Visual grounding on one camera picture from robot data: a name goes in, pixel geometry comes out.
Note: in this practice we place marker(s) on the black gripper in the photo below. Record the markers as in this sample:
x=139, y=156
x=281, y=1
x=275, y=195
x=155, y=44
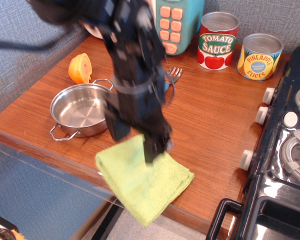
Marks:
x=142, y=111

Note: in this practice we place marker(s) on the green cloth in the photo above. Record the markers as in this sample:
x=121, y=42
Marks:
x=144, y=189

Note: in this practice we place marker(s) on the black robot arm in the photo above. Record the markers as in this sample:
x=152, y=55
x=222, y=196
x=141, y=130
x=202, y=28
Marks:
x=130, y=76

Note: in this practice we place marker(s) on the stainless steel pot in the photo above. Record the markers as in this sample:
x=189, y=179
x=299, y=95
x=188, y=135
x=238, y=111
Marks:
x=79, y=110

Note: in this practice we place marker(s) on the orange half toy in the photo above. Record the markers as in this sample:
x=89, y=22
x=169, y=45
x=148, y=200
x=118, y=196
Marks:
x=80, y=69

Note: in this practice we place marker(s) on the white stove knob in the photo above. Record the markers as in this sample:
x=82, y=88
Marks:
x=268, y=95
x=246, y=159
x=261, y=115

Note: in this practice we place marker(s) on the teal toy microwave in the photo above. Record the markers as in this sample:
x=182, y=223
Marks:
x=180, y=25

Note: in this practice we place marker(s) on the tomato sauce can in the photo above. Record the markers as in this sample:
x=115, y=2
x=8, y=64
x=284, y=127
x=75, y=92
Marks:
x=217, y=38

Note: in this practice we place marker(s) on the pineapple slices can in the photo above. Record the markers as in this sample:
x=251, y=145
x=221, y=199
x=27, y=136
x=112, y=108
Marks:
x=259, y=56

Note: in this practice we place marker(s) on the orange plush toy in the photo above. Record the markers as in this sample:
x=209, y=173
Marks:
x=13, y=235

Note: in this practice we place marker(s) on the black toy stove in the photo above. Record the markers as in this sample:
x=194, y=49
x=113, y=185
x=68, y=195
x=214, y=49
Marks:
x=270, y=209

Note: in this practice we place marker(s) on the blue handled fork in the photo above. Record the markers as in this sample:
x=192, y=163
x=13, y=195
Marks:
x=174, y=75

